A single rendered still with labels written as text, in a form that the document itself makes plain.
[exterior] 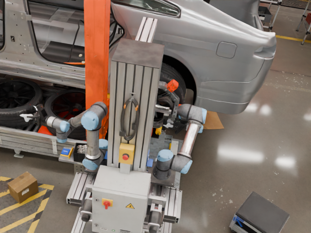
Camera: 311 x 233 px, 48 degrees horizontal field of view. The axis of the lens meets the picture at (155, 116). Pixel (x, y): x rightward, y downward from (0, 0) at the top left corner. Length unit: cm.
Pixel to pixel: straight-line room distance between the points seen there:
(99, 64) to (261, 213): 198
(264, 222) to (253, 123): 185
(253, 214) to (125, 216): 146
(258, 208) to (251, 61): 136
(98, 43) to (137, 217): 133
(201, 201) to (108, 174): 172
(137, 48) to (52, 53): 243
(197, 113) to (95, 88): 90
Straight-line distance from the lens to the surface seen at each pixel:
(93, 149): 254
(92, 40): 279
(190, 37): 322
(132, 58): 183
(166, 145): 404
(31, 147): 393
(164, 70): 336
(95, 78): 297
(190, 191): 384
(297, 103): 564
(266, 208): 353
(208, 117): 477
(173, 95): 330
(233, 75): 342
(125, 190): 220
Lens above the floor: 297
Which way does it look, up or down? 40 degrees down
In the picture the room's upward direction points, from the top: 9 degrees clockwise
